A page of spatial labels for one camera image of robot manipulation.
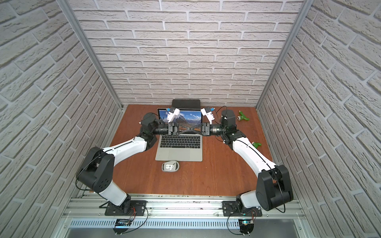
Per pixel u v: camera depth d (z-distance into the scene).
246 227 0.70
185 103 1.19
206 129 0.65
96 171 0.45
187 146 0.96
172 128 0.68
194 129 0.70
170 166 0.85
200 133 0.68
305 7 0.69
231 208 0.73
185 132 0.72
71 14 0.72
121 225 0.71
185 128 0.71
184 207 0.76
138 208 0.75
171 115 0.71
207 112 0.69
